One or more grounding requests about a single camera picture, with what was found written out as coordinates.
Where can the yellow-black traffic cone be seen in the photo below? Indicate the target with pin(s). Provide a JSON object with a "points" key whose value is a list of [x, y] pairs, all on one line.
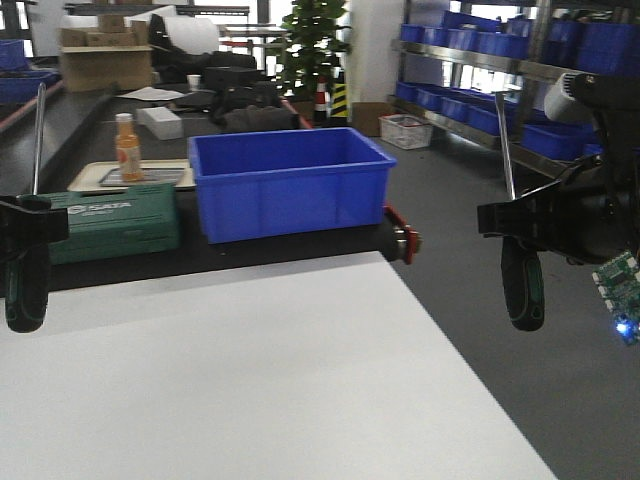
{"points": [[338, 115]]}

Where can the white wire basket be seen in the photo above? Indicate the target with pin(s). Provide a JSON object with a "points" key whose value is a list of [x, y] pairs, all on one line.
{"points": [[405, 131]]}

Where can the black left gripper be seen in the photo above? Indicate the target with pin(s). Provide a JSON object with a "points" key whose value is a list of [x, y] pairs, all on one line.
{"points": [[30, 220]]}

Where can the green circuit board right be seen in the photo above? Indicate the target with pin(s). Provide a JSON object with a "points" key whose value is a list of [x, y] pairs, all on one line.
{"points": [[617, 281]]}

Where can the large blue plastic bin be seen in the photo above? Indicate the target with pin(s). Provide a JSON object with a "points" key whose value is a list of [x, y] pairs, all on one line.
{"points": [[263, 184]]}

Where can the beige plastic tray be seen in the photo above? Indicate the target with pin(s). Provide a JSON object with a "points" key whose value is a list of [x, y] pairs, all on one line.
{"points": [[87, 180]]}

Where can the orange juice bottle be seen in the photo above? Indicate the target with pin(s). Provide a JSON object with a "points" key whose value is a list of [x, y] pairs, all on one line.
{"points": [[128, 148]]}

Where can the green potted plant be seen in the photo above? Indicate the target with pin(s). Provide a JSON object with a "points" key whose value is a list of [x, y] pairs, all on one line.
{"points": [[313, 44]]}

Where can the small metal tray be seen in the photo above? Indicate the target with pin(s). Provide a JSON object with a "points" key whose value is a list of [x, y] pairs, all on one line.
{"points": [[114, 178]]}

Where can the brown cardboard box on floor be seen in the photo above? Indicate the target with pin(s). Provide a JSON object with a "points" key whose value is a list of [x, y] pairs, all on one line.
{"points": [[365, 116]]}

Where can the white paper cup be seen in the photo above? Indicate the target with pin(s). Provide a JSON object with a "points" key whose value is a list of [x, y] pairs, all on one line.
{"points": [[194, 82]]}

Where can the red-white traffic cone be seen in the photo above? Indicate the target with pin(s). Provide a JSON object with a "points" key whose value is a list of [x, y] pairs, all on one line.
{"points": [[320, 102]]}

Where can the white rectangular box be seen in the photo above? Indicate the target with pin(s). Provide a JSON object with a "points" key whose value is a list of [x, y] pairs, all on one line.
{"points": [[161, 122]]}

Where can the green SATA tool case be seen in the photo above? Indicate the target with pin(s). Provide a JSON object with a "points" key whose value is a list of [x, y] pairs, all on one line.
{"points": [[137, 220]]}

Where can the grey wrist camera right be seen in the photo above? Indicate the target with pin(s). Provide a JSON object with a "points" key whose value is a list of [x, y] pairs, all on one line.
{"points": [[561, 104]]}

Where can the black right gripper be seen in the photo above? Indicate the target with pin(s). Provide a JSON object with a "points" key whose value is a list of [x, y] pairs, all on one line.
{"points": [[589, 214]]}

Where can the large cardboard box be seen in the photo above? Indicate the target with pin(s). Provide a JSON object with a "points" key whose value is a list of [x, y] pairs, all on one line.
{"points": [[94, 68]]}

